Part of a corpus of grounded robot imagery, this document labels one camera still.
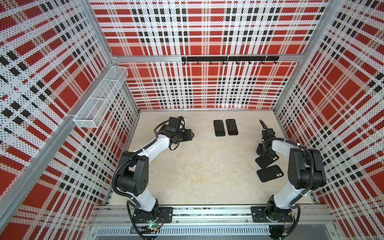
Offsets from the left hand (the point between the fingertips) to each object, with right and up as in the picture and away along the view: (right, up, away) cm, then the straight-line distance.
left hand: (190, 137), depth 91 cm
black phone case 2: (+49, -22, -1) cm, 53 cm away
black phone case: (+46, -16, +2) cm, 49 cm away
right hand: (+47, -11, +4) cm, 48 cm away
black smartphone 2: (+21, +5, +23) cm, 31 cm away
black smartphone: (+30, +6, +21) cm, 37 cm away
